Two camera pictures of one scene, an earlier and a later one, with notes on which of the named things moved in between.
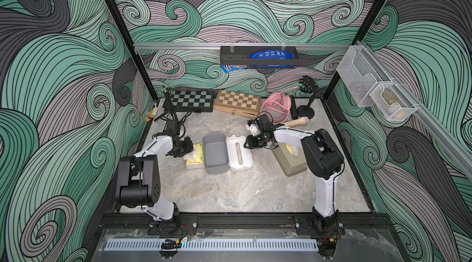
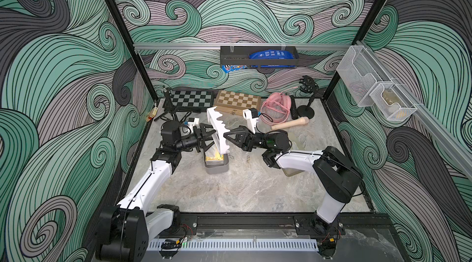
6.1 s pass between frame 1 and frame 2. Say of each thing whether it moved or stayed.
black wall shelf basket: stayed
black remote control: stayed
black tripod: stayed
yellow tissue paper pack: moved
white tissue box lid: moved
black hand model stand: stayed
